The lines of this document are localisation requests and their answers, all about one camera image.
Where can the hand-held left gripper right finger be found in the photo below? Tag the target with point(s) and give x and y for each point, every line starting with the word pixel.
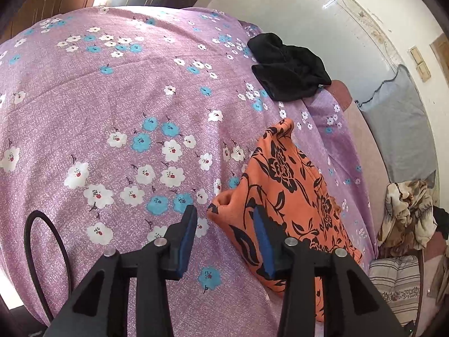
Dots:
pixel 265 242

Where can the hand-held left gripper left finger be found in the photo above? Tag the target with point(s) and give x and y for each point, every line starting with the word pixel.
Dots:
pixel 187 242

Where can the orange floral garment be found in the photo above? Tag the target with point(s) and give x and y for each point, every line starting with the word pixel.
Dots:
pixel 280 168

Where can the striped floral cushion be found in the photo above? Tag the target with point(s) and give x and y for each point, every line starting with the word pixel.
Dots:
pixel 393 281

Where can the pink mattress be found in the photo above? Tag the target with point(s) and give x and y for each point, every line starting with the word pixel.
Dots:
pixel 364 147

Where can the brown floral blanket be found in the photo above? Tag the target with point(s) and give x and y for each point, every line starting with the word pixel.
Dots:
pixel 403 210

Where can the purple floral bed sheet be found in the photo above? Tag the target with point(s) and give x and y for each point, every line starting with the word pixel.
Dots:
pixel 122 94

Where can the black cloth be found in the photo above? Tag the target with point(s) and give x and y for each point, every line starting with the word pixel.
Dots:
pixel 287 70

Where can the grey pillow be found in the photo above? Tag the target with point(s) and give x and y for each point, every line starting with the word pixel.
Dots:
pixel 403 130

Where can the black garment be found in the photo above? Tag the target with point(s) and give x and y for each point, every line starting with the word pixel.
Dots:
pixel 442 223

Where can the beige light switch panel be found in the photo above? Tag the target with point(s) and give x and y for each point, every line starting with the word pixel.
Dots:
pixel 421 66

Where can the wall plaque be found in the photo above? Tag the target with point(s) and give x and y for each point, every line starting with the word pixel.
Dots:
pixel 442 54

